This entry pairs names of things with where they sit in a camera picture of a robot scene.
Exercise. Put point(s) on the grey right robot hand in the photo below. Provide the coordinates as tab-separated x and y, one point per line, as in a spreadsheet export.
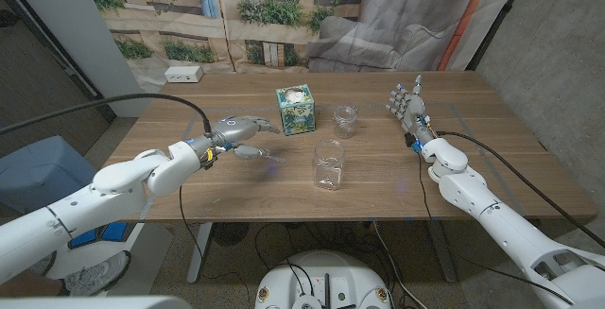
413	110

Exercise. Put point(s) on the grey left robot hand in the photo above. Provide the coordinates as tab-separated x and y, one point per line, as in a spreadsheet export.
236	129

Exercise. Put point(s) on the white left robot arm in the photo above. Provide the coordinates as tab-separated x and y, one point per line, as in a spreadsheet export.
118	181

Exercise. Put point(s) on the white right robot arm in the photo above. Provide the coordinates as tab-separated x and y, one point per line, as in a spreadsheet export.
472	191

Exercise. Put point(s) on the teal floral tissue box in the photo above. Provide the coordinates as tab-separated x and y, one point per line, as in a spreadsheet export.
297	115

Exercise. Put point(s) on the small clear glass jar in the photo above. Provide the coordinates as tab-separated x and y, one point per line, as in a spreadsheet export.
345	122

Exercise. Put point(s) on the white power strip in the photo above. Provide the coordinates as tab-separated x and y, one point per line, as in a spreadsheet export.
183	74

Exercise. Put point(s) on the large clear plastic cup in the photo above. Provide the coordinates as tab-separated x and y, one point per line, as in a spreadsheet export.
328	167

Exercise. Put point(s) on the black round floor fan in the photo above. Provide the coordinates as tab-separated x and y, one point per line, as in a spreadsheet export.
230	233

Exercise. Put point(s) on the printed fabric backdrop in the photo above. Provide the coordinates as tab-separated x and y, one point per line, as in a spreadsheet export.
283	25

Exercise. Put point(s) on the black backdrop stand pole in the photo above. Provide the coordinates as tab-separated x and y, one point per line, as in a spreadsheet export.
497	21

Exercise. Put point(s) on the white table leg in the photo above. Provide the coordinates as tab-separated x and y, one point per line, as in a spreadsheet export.
198	252

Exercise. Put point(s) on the grey table leg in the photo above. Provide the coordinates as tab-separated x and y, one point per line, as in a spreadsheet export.
442	252

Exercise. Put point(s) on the white robot torso base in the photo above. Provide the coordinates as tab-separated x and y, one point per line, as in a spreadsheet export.
326	276

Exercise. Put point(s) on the blue-grey ottoman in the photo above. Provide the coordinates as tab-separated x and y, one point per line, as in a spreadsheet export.
38	167

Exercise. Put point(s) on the grey sneaker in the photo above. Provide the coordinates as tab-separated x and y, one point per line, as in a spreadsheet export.
97	276

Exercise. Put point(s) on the white robot chest edge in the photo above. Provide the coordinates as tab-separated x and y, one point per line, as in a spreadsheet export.
94	303

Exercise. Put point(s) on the person's bare leg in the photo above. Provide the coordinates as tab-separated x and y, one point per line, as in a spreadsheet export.
33	285

